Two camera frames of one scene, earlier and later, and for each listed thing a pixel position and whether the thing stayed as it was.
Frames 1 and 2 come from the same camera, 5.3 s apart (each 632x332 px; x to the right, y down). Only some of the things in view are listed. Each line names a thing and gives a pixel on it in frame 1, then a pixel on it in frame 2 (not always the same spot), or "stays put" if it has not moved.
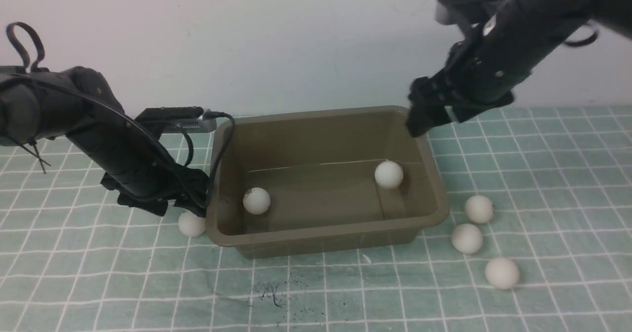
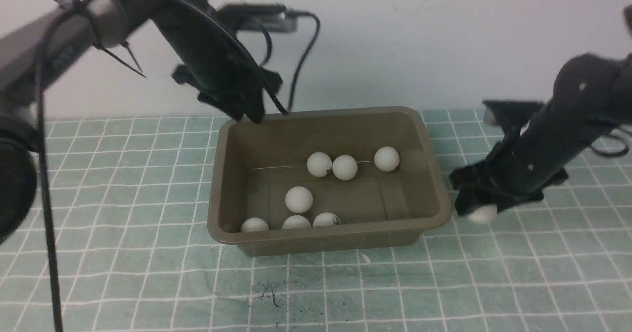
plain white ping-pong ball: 467,238 -> 254,224
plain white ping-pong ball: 190,225 -> 345,167
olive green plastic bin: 325,182 stays put
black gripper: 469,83 -> 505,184
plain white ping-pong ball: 502,273 -> 296,222
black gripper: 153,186 -> 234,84
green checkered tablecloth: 539,239 stays put
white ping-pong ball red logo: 256,200 -> 326,219
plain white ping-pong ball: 389,174 -> 387,159
